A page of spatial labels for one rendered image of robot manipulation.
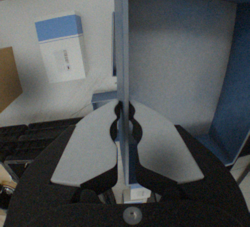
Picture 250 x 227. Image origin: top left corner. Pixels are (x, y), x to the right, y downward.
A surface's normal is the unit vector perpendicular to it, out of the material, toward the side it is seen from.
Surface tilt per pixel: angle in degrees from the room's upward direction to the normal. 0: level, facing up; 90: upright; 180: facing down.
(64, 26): 0
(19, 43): 0
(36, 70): 0
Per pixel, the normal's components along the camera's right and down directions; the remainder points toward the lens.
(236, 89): -0.99, 0.07
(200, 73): 0.12, 0.47
